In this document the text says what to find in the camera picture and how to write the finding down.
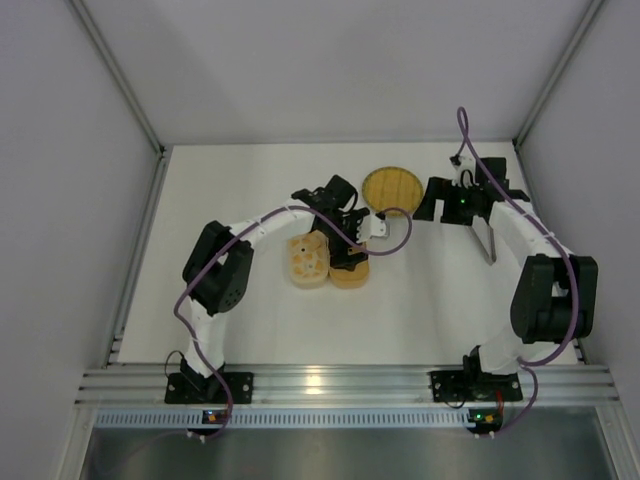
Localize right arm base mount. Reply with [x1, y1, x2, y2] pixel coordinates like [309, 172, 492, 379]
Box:
[429, 346, 523, 409]

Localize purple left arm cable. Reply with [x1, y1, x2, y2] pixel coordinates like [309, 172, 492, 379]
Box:
[172, 204, 414, 441]

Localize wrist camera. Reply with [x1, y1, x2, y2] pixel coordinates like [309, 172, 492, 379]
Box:
[358, 213, 390, 242]
[449, 154, 476, 189]

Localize beige lunch box container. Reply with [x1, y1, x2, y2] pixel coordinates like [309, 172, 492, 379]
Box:
[289, 260, 329, 289]

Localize metal serving tongs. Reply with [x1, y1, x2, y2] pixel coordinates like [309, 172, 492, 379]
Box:
[466, 219, 497, 265]

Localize beige lunch box lid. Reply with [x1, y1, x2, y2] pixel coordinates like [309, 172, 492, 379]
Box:
[287, 231, 329, 268]

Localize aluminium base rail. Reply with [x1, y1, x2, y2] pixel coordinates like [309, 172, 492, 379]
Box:
[75, 364, 619, 408]

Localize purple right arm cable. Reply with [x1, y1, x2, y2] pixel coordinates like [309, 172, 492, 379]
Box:
[454, 106, 582, 441]

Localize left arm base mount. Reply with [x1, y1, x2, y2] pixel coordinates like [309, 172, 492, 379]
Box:
[164, 356, 254, 405]

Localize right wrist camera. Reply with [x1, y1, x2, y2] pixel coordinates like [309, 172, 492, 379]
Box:
[449, 154, 476, 189]

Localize orange lunch box container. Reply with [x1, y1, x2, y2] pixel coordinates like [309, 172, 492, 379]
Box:
[329, 262, 370, 289]

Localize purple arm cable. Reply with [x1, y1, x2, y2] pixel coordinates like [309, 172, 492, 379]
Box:
[454, 106, 582, 441]
[172, 204, 414, 441]

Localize orange lunch box lid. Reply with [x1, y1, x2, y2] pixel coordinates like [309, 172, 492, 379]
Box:
[329, 248, 370, 289]

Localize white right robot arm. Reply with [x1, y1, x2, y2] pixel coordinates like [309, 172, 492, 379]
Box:
[413, 155, 599, 375]

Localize aluminium frame post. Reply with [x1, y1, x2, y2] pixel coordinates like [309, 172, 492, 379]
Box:
[64, 0, 167, 156]
[517, 0, 609, 146]

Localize slotted cable duct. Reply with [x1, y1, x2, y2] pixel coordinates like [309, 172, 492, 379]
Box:
[94, 407, 480, 429]

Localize left aluminium frame post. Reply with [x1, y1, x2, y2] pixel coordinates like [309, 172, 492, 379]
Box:
[64, 0, 167, 156]

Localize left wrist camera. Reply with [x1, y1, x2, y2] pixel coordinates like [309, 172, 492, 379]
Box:
[358, 213, 390, 242]

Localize right aluminium frame post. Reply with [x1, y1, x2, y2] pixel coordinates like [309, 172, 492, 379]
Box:
[517, 0, 609, 146]

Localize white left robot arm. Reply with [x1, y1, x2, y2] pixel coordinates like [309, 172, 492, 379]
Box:
[174, 175, 388, 399]

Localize round woven bamboo tray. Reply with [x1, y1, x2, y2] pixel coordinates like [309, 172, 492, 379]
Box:
[361, 166, 424, 217]

